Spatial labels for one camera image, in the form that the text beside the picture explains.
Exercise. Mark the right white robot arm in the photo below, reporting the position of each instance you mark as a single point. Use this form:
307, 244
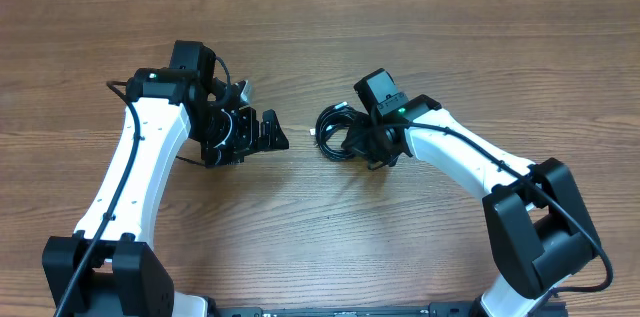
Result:
542, 238

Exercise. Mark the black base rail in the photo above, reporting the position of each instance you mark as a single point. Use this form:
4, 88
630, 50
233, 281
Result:
345, 311

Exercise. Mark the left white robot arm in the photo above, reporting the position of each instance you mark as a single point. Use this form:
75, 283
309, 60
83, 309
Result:
108, 266

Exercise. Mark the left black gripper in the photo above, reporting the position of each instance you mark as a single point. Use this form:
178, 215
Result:
248, 140

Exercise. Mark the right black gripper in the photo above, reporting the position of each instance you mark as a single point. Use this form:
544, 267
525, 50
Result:
354, 144

